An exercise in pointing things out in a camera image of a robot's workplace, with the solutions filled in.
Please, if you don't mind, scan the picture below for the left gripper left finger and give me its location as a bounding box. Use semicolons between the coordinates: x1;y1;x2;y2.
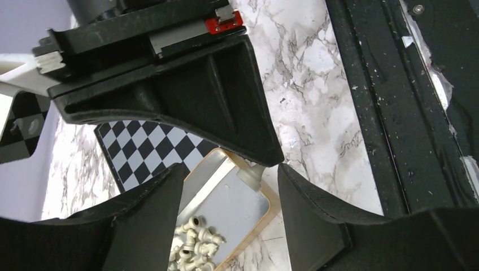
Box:
1;164;188;270

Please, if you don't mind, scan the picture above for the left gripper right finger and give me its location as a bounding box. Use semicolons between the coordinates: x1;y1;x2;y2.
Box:
277;164;478;270

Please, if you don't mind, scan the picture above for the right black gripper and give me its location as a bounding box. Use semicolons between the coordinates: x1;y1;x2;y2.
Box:
32;1;284;167

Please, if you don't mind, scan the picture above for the black white chess board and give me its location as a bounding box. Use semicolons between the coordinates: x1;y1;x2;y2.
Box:
94;120;217;193

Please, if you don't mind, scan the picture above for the white piece lying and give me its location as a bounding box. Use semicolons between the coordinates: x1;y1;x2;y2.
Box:
178;243;195;265

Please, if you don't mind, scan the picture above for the white piece base up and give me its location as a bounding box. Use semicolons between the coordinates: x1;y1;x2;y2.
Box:
175;216;206;235

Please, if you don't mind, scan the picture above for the white pawn top tin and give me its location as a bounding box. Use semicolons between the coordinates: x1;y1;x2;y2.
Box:
198;228;225;244

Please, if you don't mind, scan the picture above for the gold tin tray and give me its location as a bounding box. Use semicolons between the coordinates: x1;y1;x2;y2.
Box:
173;148;281;270

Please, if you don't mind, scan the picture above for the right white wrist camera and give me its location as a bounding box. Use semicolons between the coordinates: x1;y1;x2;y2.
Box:
1;54;56;146

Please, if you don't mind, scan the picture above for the black metal base rail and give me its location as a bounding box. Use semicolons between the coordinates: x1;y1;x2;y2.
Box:
326;1;478;217

